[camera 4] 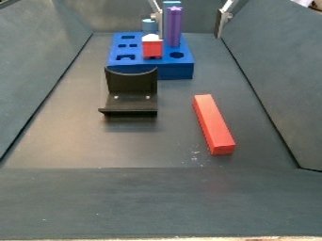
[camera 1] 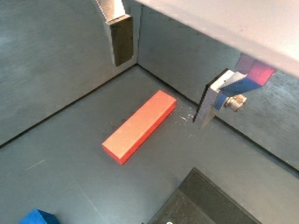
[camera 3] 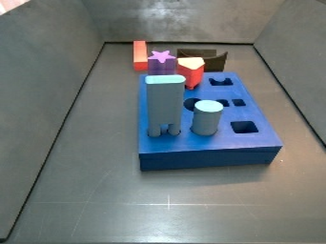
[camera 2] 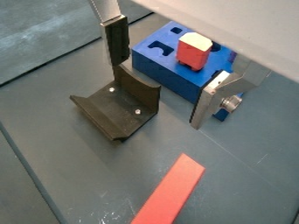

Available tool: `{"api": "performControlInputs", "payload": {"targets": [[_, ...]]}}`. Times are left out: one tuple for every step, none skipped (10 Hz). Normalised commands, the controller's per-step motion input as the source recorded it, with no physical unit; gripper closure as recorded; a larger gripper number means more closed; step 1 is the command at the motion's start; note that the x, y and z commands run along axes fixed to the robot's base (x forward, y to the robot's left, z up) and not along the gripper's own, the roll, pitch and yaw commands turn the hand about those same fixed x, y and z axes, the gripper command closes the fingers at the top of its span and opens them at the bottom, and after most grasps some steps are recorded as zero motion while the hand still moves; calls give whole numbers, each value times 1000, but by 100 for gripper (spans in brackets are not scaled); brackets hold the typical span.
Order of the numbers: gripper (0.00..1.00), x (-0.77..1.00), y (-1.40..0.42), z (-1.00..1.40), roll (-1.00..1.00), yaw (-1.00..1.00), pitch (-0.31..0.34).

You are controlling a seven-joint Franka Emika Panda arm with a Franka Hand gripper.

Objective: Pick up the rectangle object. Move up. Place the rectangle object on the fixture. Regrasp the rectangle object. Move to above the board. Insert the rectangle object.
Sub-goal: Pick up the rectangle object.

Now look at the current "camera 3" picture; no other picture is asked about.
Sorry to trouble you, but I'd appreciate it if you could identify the red rectangular block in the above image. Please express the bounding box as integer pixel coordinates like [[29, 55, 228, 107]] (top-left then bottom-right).
[[133, 40, 148, 71]]

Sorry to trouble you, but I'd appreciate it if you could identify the blue shape sorter board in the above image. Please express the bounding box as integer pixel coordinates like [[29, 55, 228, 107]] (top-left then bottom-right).
[[139, 71, 283, 171]]

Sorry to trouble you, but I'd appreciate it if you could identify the tall light blue oblong block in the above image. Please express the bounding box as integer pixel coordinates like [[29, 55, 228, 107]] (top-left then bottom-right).
[[146, 74, 186, 137]]

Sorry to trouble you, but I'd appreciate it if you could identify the light blue cylinder block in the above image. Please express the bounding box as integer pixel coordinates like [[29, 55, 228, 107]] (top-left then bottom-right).
[[191, 100, 224, 136]]

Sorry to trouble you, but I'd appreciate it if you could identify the purple star block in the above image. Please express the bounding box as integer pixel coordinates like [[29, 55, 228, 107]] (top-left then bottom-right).
[[148, 51, 176, 75]]

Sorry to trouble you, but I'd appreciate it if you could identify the red pentagon block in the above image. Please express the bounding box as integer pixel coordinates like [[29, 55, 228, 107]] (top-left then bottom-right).
[[176, 57, 204, 90]]

